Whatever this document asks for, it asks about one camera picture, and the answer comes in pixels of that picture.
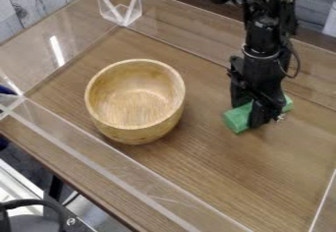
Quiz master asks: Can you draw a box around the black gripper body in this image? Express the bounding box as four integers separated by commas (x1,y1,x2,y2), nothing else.
228,50,288,120

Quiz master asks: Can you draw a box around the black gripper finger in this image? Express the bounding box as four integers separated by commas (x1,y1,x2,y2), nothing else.
250,100,271,129
230,82,252,108

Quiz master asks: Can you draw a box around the green rectangular block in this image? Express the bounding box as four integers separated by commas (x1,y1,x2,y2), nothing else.
222,93,295,135

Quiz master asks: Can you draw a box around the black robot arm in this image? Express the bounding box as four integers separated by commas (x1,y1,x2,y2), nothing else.
211,0,299,134

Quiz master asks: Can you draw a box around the brown wooden bowl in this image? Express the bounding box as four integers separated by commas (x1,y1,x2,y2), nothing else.
84,59,187,145

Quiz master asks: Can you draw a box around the black table leg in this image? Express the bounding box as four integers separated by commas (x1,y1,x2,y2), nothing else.
48,176,64,202

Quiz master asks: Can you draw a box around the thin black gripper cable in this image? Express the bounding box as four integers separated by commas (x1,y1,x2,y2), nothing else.
278,40,302,80

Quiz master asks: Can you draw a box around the clear acrylic tray wall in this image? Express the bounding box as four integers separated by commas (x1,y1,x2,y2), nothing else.
0,0,336,232

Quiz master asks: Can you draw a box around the black metal bracket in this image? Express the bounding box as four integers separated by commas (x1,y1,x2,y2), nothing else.
43,195,99,232

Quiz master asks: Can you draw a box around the black cable loop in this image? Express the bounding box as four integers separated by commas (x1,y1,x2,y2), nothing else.
0,199,76,232

